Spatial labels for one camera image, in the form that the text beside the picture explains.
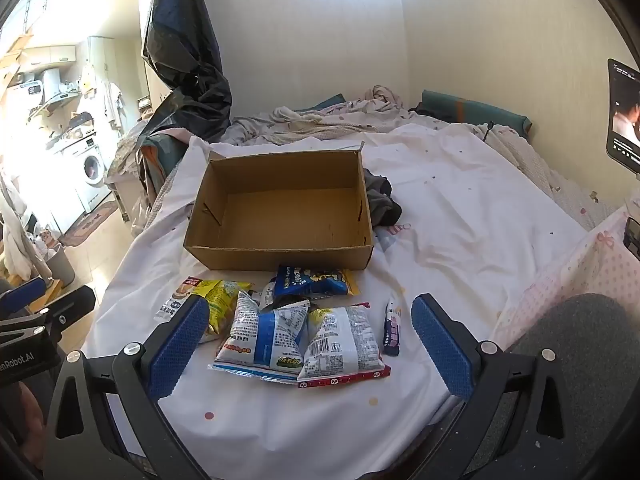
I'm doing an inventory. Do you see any tablet screen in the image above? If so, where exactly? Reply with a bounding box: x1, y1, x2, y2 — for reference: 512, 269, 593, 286
606, 57, 640, 171

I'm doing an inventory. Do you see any black plastic bag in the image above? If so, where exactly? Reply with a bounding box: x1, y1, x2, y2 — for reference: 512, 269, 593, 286
141, 0, 233, 143

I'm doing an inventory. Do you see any small purple white sachet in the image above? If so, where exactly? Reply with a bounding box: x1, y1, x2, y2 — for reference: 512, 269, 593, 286
382, 296, 403, 357

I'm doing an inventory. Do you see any grey waste bin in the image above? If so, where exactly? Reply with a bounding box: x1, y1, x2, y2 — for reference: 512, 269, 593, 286
42, 242, 76, 283

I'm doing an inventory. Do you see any brown cardboard box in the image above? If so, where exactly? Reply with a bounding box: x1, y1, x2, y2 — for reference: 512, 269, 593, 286
182, 141, 376, 272

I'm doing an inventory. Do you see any white tall cabinet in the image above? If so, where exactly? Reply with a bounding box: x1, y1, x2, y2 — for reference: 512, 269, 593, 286
87, 35, 132, 136

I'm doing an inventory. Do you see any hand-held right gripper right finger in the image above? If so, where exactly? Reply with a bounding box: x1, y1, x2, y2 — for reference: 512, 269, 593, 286
411, 293, 596, 480

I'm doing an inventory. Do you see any white washing machine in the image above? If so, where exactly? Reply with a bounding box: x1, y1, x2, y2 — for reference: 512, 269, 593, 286
52, 132, 113, 231

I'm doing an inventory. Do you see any beige dotted quilt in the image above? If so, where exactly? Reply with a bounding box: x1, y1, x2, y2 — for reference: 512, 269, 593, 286
480, 125, 626, 231

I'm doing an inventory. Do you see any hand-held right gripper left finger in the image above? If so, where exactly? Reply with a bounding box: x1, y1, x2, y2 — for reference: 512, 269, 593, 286
30, 296, 211, 480

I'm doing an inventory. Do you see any white and blue snack packet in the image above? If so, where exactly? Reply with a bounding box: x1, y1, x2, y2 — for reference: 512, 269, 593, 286
207, 290, 311, 386

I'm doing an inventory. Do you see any brown floor mat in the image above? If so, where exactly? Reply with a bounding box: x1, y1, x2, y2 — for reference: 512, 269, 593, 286
60, 202, 121, 248

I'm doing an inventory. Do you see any black device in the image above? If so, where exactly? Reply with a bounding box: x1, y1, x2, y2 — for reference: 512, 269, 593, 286
622, 217, 640, 261

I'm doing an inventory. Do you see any crumpled striped blanket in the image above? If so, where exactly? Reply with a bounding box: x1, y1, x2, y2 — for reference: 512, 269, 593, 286
222, 85, 416, 146

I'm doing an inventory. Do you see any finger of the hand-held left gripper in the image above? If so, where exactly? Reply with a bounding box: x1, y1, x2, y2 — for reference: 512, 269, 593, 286
27, 285, 97, 333
0, 277, 47, 315

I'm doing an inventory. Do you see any dark grey cloth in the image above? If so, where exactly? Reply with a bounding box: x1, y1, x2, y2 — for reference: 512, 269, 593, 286
362, 167, 403, 228

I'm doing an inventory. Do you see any green pillow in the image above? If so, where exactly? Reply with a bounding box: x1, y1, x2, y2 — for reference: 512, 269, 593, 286
415, 89, 532, 141

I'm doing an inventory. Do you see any blue cartoon snack packet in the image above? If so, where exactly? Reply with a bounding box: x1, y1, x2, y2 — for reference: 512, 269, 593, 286
272, 263, 361, 298

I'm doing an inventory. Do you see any range hood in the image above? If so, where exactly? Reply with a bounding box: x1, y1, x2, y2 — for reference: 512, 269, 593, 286
30, 67, 83, 121

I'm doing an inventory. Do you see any yellow snack packet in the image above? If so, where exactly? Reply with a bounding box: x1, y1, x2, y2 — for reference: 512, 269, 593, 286
187, 277, 253, 343

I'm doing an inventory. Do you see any white red-edged snack packet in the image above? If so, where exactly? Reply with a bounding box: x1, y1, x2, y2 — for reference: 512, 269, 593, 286
296, 302, 392, 389

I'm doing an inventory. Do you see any pink dotted cloth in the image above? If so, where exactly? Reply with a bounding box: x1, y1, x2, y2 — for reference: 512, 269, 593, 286
492, 205, 640, 351

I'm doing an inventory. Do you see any teal cloth bundle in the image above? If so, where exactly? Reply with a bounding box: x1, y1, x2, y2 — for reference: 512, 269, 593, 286
139, 130, 182, 206

